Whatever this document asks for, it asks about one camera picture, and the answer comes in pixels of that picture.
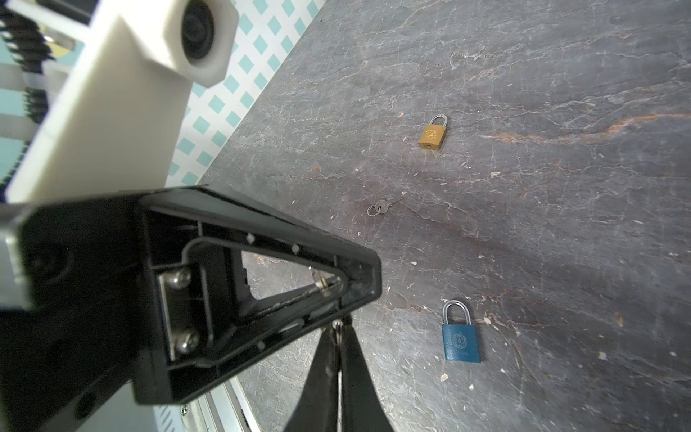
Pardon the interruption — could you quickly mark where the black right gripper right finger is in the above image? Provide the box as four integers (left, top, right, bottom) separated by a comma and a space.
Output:
338, 315, 393, 432

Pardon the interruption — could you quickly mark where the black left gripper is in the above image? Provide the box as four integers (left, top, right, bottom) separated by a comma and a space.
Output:
1, 196, 140, 431

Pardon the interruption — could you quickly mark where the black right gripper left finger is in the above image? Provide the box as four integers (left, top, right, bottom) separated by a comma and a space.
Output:
284, 324, 341, 432

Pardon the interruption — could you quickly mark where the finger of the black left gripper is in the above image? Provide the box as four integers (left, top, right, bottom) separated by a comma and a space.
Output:
133, 187, 383, 405

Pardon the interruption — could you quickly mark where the blue padlock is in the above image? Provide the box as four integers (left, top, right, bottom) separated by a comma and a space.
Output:
442, 300, 482, 364

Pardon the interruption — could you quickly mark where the brass padlock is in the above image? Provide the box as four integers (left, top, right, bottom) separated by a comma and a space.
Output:
419, 114, 448, 151

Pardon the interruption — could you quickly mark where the aluminium frame profile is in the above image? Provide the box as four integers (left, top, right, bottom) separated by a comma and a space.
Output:
180, 378, 260, 432

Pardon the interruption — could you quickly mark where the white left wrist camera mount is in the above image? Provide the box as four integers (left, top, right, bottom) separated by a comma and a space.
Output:
1, 1, 239, 203

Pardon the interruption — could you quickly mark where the small key with ring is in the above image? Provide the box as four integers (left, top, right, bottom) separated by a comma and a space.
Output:
366, 191, 407, 217

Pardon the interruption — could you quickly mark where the black corrugated left cable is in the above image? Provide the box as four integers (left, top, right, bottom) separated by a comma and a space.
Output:
0, 2, 58, 187

